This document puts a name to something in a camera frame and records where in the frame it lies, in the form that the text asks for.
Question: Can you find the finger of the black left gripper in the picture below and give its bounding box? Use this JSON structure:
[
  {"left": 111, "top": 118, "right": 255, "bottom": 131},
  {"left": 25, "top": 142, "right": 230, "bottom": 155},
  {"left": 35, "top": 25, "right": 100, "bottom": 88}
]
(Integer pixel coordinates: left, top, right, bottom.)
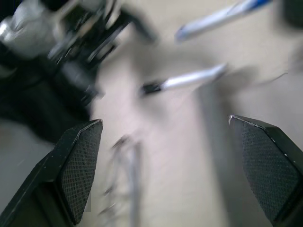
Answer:
[{"left": 118, "top": 9, "right": 157, "bottom": 43}]

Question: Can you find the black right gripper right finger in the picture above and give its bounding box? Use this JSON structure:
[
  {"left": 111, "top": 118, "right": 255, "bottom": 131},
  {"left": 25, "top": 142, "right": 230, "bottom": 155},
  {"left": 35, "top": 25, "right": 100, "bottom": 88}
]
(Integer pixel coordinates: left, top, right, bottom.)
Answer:
[{"left": 228, "top": 115, "right": 303, "bottom": 227}]

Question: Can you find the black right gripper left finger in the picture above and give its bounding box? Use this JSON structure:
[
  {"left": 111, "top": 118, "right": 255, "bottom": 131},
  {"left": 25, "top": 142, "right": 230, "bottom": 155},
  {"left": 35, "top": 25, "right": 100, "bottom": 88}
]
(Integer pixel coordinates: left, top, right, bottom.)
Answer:
[{"left": 0, "top": 119, "right": 104, "bottom": 227}]

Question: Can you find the black capped white marker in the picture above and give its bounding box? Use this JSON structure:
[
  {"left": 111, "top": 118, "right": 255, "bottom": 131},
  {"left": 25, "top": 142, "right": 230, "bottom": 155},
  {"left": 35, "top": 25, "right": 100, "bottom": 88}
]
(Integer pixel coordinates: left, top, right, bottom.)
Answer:
[{"left": 139, "top": 62, "right": 229, "bottom": 96}]

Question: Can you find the blue capped white marker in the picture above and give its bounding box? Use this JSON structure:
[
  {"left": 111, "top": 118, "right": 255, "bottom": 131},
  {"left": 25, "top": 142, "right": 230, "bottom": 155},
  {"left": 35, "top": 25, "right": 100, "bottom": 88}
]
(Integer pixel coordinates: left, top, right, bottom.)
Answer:
[{"left": 174, "top": 0, "right": 273, "bottom": 43}]

